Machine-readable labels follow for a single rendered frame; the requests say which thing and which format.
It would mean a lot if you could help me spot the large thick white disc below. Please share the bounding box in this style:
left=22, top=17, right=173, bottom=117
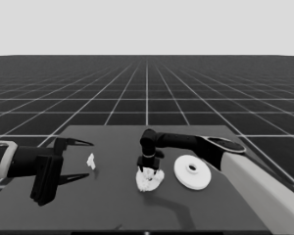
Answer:
left=172, top=154, right=213, bottom=191

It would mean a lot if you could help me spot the white round carrier with pins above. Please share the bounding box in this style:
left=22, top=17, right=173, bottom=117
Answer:
left=135, top=169, right=166, bottom=193

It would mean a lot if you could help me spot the small white T-shaped piece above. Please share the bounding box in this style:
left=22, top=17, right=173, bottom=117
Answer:
left=85, top=152, right=97, bottom=170

